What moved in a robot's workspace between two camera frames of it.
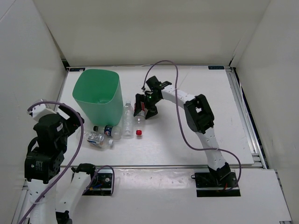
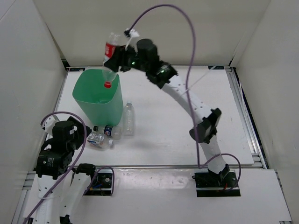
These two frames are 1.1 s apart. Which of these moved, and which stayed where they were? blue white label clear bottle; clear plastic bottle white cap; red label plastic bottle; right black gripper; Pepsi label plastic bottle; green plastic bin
Moved: red label plastic bottle; right black gripper
Stayed: green plastic bin; Pepsi label plastic bottle; clear plastic bottle white cap; blue white label clear bottle
